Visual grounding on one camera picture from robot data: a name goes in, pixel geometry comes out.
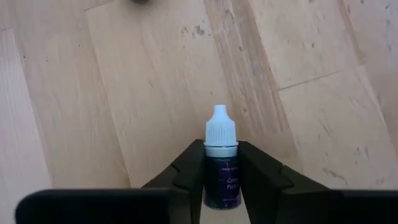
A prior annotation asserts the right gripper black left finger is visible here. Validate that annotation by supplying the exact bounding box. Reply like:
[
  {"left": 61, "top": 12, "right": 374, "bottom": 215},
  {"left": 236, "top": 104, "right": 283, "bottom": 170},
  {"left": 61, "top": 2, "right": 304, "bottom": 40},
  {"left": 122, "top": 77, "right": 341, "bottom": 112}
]
[{"left": 141, "top": 139, "right": 205, "bottom": 224}]

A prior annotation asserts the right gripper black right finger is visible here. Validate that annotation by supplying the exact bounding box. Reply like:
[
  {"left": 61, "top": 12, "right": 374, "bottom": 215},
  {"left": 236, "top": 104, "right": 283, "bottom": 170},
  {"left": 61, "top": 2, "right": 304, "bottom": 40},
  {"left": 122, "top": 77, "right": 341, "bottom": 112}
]
[{"left": 238, "top": 141, "right": 330, "bottom": 224}]

